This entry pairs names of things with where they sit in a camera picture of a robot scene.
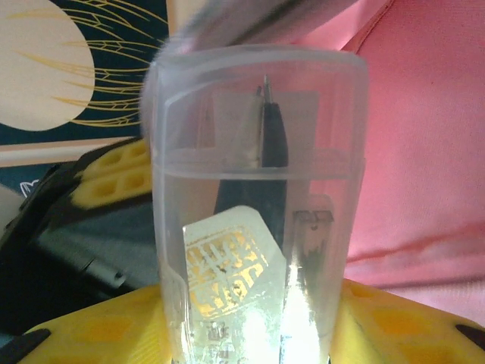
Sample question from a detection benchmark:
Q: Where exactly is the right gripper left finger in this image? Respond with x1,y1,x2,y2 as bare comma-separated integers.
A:
0,282,175,364

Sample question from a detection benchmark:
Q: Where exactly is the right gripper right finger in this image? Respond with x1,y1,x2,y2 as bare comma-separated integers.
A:
332,278,485,364

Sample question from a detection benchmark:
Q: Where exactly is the white eraser with gold print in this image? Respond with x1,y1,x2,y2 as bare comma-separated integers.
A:
183,206,288,364

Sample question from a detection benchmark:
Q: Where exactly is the black pen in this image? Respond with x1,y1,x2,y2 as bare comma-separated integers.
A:
214,74,292,267

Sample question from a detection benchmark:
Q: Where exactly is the pink school backpack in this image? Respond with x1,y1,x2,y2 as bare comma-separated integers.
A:
293,0,485,324

